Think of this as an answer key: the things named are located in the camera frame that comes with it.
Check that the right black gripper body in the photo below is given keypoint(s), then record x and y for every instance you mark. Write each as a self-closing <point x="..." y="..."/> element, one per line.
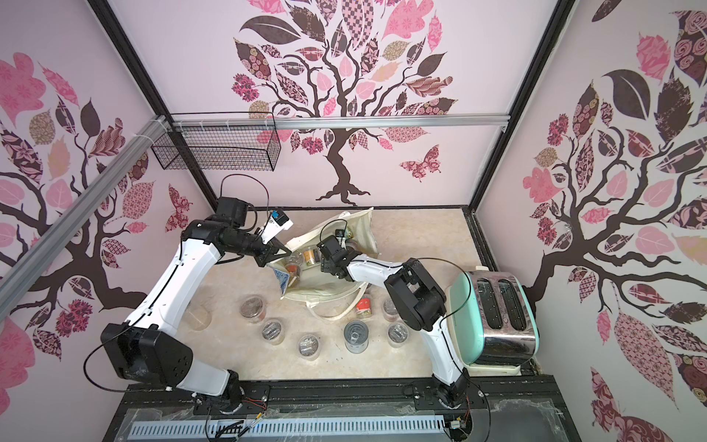
<point x="327" y="252"/>

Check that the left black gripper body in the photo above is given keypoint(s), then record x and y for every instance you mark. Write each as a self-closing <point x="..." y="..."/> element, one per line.
<point x="253" y="246"/>

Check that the cream canvas tote bag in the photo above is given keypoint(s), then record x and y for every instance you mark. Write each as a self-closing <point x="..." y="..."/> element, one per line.
<point x="315" y="273"/>

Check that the red label jar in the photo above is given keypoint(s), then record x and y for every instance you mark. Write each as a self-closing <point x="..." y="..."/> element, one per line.
<point x="363" y="308"/>

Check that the clear seed jar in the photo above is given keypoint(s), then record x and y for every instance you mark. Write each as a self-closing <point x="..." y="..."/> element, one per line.
<point x="356" y="336"/>
<point x="253" y="309"/>
<point x="389" y="311"/>
<point x="273" y="332"/>
<point x="309" y="347"/>
<point x="398" y="334"/>

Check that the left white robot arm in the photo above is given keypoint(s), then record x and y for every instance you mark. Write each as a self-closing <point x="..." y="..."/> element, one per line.
<point x="144" y="348"/>

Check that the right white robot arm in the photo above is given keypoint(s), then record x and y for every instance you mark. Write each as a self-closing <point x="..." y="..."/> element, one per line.
<point x="420" y="302"/>

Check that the clear plastic cup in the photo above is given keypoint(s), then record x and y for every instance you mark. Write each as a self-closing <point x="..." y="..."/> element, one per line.
<point x="197" y="317"/>

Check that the mint green chrome toaster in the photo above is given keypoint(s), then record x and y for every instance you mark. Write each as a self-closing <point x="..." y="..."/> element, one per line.
<point x="492" y="321"/>

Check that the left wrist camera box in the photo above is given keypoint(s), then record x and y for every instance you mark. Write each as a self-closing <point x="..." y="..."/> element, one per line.
<point x="277" y="222"/>

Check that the black wire wall basket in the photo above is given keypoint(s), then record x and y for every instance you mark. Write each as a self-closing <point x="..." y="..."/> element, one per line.
<point x="220" y="141"/>

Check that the aluminium rail back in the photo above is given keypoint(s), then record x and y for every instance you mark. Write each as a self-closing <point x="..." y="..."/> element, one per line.
<point x="337" y="121"/>

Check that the aluminium rail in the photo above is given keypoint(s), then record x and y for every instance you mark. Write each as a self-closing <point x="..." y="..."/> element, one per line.
<point x="337" y="121"/>
<point x="21" y="277"/>

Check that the white slotted cable duct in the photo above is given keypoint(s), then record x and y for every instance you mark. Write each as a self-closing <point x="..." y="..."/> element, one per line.
<point x="286" y="429"/>

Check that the aluminium rail left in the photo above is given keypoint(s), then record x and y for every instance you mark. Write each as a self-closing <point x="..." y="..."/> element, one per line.
<point x="21" y="277"/>

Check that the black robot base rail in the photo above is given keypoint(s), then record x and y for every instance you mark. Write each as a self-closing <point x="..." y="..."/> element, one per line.
<point x="526" y="408"/>

